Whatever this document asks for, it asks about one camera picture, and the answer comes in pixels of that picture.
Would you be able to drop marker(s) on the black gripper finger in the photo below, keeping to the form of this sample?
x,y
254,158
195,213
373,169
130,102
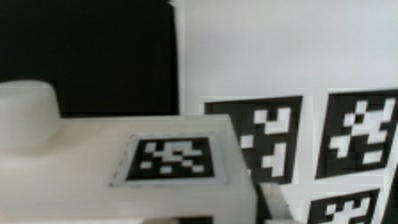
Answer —
x,y
272,203

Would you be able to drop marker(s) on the small white drawer with knob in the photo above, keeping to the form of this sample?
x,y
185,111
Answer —
x,y
130,170

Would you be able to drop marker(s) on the white marker sheet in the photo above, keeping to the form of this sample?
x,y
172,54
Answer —
x,y
288,64

